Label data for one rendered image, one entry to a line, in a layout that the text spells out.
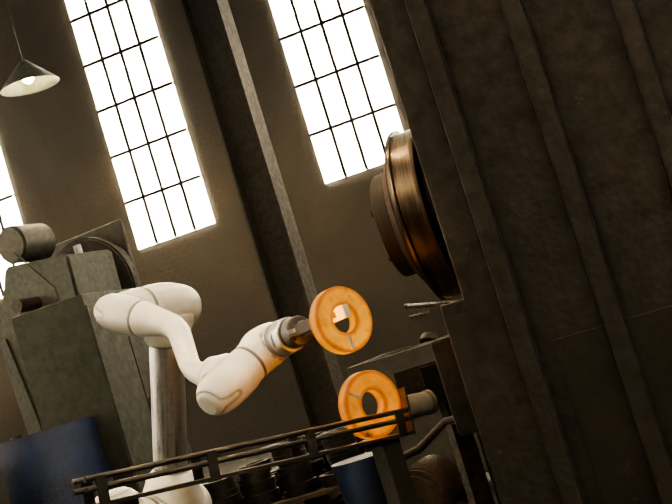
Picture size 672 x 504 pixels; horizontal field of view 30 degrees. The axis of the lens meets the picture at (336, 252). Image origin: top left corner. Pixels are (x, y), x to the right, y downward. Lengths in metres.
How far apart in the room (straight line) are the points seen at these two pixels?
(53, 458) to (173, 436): 2.87
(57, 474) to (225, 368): 3.55
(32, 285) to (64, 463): 4.86
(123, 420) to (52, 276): 4.54
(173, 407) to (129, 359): 3.24
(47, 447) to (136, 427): 0.52
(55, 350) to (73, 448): 0.56
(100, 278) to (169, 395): 7.58
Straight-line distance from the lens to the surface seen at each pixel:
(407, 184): 3.10
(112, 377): 6.68
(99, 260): 11.25
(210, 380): 3.02
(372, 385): 2.87
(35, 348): 6.82
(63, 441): 6.52
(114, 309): 3.49
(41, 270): 11.15
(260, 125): 10.49
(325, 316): 2.84
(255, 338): 3.09
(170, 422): 3.67
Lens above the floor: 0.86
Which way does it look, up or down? 4 degrees up
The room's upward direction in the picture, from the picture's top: 17 degrees counter-clockwise
